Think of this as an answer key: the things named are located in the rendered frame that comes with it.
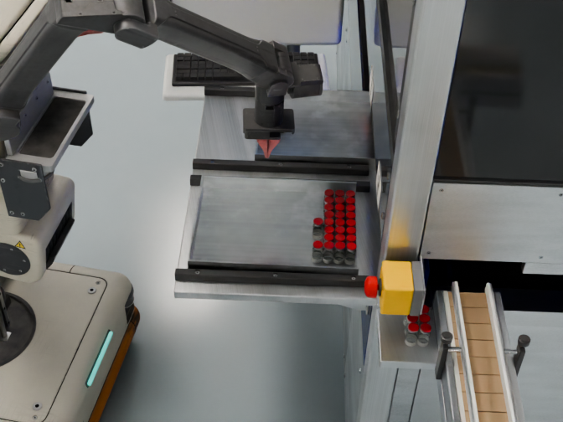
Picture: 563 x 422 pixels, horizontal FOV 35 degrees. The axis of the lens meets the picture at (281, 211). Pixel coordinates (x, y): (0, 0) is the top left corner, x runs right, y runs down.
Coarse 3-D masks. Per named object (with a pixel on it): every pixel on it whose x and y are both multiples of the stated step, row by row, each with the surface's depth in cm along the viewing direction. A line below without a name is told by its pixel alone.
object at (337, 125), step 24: (288, 96) 221; (312, 96) 221; (336, 96) 221; (360, 96) 220; (312, 120) 216; (336, 120) 216; (360, 120) 216; (288, 144) 209; (312, 144) 209; (336, 144) 209; (360, 144) 210
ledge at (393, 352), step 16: (384, 320) 171; (400, 320) 171; (432, 320) 171; (384, 336) 168; (400, 336) 168; (432, 336) 169; (384, 352) 166; (400, 352) 166; (416, 352) 166; (432, 352) 166; (416, 368) 165; (432, 368) 165
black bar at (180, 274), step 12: (180, 276) 176; (192, 276) 176; (204, 276) 176; (216, 276) 176; (228, 276) 176; (240, 276) 176; (252, 276) 176; (264, 276) 176; (276, 276) 176; (288, 276) 176; (300, 276) 176; (312, 276) 176; (324, 276) 176; (336, 276) 176; (348, 276) 176; (360, 276) 176
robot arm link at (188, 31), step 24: (144, 0) 137; (168, 0) 140; (120, 24) 131; (144, 24) 133; (168, 24) 138; (192, 24) 142; (216, 24) 148; (192, 48) 146; (216, 48) 148; (240, 48) 152; (264, 48) 158; (240, 72) 158; (264, 72) 158; (288, 72) 162
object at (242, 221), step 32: (224, 192) 196; (256, 192) 197; (288, 192) 197; (320, 192) 197; (224, 224) 189; (256, 224) 189; (288, 224) 189; (192, 256) 181; (224, 256) 182; (256, 256) 182; (288, 256) 182
